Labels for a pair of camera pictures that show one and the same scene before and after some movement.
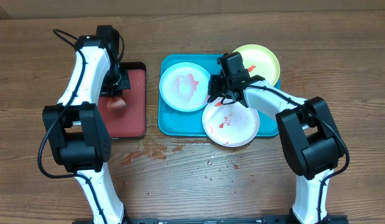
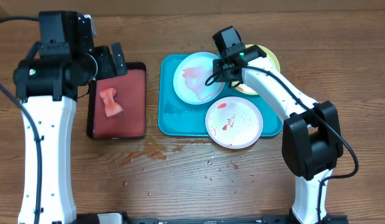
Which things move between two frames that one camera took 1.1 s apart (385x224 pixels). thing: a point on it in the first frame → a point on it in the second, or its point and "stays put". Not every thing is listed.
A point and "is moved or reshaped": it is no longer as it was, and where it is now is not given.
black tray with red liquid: [129, 121] stays put
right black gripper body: [223, 87] → [224, 78]
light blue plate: [184, 87] is moved or reshaped
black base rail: [181, 219] stays put
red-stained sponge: [115, 102] is moved or reshaped
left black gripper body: [118, 80] → [104, 68]
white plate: [233, 124] stays put
